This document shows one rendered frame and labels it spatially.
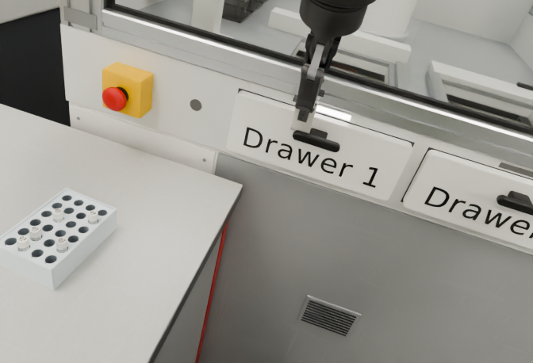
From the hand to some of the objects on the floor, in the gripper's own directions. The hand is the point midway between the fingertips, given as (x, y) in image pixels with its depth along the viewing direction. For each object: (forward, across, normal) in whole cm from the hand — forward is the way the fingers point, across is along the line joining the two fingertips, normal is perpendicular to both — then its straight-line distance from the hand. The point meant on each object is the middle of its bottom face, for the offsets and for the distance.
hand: (304, 113), depth 61 cm
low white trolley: (+79, +57, -38) cm, 105 cm away
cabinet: (+106, -16, +7) cm, 107 cm away
